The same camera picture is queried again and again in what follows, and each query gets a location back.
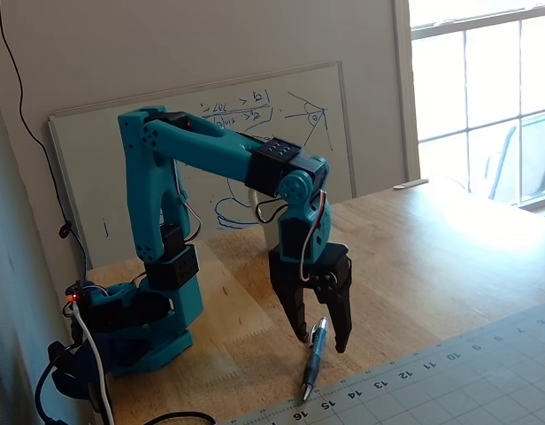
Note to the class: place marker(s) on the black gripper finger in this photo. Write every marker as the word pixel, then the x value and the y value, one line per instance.
pixel 341 314
pixel 294 305

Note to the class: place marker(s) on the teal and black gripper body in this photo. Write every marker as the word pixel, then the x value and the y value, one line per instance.
pixel 291 272

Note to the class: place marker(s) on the blue and silver pen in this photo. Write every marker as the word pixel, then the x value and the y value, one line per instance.
pixel 316 358

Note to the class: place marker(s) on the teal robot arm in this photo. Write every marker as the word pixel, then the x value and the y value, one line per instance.
pixel 210 150

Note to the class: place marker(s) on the teal robot base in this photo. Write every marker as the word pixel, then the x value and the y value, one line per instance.
pixel 166 350

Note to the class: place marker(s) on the grey cutting mat with ruler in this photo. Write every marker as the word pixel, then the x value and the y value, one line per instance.
pixel 454 380

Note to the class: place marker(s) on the grey outdoor chair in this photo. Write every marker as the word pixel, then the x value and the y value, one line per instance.
pixel 533 155

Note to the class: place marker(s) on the dark blue table clamp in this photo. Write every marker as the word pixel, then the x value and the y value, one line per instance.
pixel 73 376

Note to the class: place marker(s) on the whiteboard with blue writing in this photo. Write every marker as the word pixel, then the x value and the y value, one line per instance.
pixel 91 155

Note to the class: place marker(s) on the white window frame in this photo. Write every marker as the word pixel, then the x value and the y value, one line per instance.
pixel 403 88

